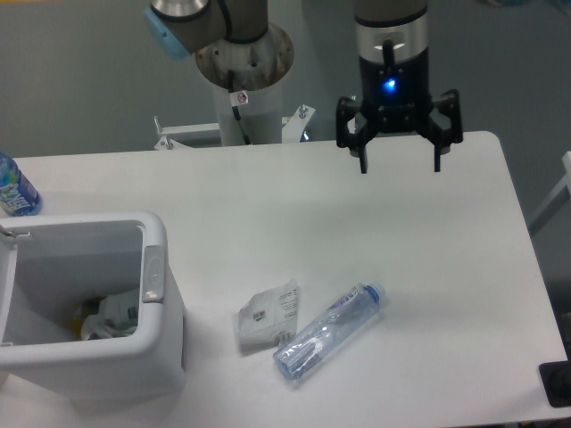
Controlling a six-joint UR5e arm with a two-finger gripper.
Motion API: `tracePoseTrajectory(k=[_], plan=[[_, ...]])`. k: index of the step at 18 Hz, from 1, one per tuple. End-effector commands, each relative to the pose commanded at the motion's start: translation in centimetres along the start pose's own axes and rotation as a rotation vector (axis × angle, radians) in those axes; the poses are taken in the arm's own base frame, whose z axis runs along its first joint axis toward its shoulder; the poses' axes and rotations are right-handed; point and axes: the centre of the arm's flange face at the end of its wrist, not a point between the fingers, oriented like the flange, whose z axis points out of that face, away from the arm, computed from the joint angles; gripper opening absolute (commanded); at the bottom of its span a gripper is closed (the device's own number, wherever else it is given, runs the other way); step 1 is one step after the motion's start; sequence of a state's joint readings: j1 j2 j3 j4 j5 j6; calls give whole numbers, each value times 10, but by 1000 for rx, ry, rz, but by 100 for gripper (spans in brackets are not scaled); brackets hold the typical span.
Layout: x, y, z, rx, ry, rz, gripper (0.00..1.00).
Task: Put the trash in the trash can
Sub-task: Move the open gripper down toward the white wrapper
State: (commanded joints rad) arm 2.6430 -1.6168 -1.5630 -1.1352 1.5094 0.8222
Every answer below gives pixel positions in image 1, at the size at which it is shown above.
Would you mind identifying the white metal base frame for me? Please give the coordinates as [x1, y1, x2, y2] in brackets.
[154, 104, 316, 151]

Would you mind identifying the white frame at right edge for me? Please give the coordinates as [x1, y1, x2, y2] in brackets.
[528, 151, 570, 236]

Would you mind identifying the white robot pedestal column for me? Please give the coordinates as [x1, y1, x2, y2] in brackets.
[195, 23, 294, 145]

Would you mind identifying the blue labelled water bottle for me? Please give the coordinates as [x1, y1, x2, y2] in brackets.
[1, 152, 43, 217]

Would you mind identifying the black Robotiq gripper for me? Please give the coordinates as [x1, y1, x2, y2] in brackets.
[335, 47, 464, 175]

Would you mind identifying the white paper wrapper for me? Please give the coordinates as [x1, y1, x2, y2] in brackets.
[233, 279, 298, 355]

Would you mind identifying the black cable on pedestal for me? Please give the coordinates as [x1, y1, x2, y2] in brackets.
[227, 69, 252, 146]

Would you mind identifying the trash pile inside can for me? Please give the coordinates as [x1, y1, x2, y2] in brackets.
[69, 288, 139, 341]

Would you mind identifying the white plastic trash can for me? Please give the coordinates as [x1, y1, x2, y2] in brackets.
[1, 211, 186, 399]

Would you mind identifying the clear plastic bottle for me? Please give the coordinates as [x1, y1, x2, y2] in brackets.
[273, 283, 385, 381]

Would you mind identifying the black clamp at table edge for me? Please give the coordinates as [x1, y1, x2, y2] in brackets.
[539, 360, 570, 408]

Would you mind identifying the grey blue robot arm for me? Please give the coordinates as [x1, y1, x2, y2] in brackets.
[144, 1, 463, 167]

